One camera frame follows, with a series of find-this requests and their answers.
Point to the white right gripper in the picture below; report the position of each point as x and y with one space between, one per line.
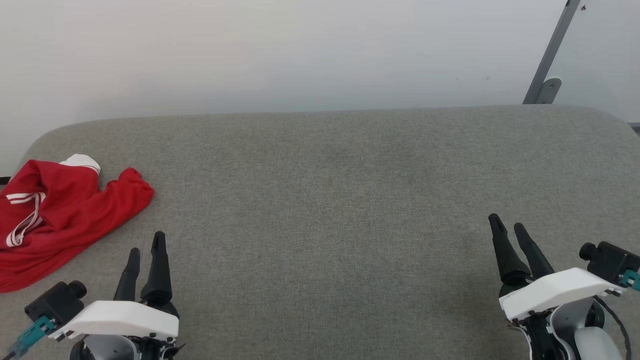
560 292

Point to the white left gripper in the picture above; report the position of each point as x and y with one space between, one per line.
120 320

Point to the red and white shirt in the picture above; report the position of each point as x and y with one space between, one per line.
65 215

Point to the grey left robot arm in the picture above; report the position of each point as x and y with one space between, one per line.
107 350

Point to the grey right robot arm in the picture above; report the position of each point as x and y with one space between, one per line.
595 347

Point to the grey fabric sofa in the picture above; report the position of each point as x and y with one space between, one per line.
320 225

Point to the grey metal pole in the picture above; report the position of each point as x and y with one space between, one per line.
552 47

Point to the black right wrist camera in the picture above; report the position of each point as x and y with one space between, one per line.
607 260

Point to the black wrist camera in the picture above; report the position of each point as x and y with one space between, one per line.
55 302
607 260

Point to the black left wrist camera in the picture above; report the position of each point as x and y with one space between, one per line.
55 302

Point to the teal right camera connector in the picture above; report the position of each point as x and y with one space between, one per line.
631 280

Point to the teal camera connector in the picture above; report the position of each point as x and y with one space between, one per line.
631 280
30 337

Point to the teal left camera connector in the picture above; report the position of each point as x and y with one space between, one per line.
30 337

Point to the grey round pole bracket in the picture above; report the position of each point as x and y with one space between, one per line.
550 90

